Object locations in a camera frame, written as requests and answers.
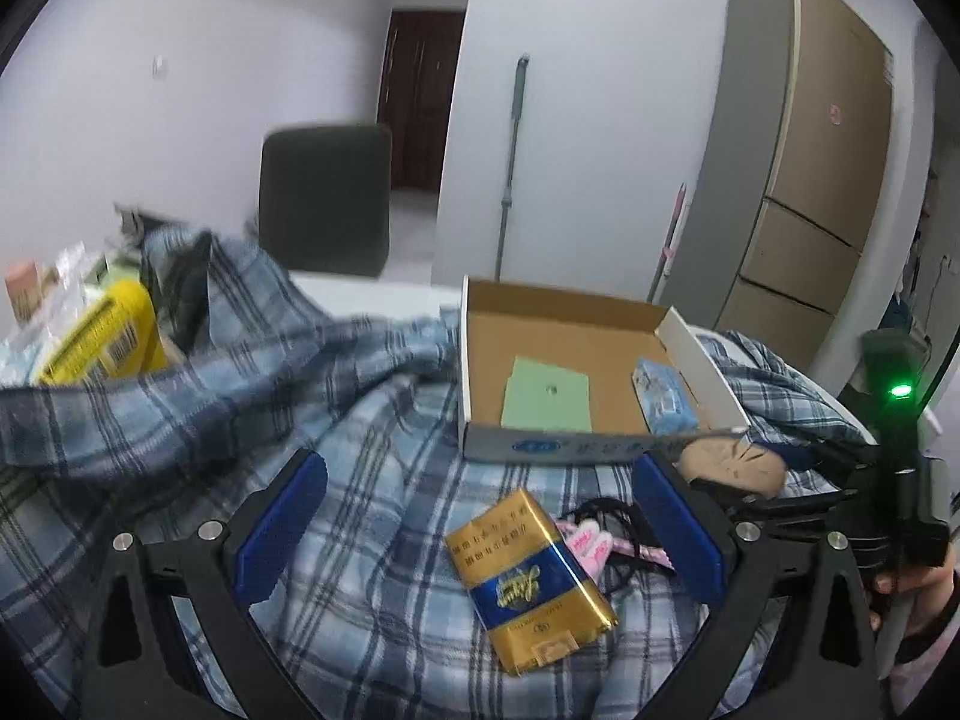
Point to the beige round plush toy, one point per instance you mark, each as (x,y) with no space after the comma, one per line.
(739,465)

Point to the dark green chair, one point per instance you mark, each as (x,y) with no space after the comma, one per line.
(324,199)

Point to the yellow snack packet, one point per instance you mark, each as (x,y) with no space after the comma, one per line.
(105,337)

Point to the beige refrigerator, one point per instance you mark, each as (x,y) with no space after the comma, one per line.
(802,187)

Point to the green paper card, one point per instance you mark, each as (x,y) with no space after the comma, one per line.
(546,401)

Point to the person's right forearm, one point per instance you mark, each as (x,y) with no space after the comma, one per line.
(934,671)

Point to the small pink box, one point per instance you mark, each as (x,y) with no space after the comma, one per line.
(26,289)

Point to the clear plastic packets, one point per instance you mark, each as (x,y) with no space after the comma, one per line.
(37,345)

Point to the gold and blue soft packet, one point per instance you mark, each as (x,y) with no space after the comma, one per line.
(525,577)

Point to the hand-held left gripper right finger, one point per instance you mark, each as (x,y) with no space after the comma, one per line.
(679,529)

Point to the dark brown door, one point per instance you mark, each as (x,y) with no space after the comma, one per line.
(420,97)

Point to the cardboard box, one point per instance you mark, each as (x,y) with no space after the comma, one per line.
(555,360)

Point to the person's right hand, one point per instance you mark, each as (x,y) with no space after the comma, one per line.
(926,589)

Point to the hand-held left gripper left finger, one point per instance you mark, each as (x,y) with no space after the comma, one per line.
(281,521)

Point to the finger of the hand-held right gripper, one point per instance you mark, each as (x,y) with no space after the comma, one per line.
(814,456)
(795,508)

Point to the blue tissue packet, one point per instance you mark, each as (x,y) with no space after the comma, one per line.
(664,397)

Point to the grey mop pole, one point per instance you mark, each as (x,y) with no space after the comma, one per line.
(511,165)

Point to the pink and white hair accessory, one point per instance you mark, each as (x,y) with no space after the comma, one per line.
(596,547)

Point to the blue plaid cloth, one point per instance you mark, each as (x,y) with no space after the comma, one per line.
(375,420)

